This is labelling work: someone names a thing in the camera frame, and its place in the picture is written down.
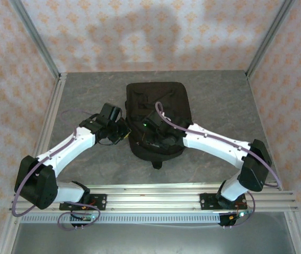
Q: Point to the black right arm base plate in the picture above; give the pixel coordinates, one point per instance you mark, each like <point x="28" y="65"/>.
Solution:
<point x="207" y="201"/>

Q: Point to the grey metal lower panel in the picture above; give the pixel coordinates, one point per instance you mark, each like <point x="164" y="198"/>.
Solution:
<point x="150" y="240"/>

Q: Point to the aluminium frame corner post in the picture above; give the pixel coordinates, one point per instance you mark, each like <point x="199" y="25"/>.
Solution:
<point x="36" y="37"/>
<point x="269" y="34"/>

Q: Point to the small circuit board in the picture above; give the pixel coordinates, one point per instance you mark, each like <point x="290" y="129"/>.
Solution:
<point x="240" y="215"/>
<point x="84" y="217"/>

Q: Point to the aluminium frame side rail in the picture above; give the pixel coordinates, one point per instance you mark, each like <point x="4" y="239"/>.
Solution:
<point x="57" y="90"/>

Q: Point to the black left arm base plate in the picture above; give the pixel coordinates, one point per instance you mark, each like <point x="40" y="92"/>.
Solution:
<point x="100" y="201"/>

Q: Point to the black backpack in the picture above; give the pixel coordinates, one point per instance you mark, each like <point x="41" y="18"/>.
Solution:
<point x="161" y="95"/>

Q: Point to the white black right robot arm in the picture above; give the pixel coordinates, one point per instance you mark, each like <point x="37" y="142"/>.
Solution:
<point x="214" y="145"/>

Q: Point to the aluminium frame mounting rail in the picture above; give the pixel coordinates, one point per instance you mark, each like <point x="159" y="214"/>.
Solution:
<point x="153" y="198"/>

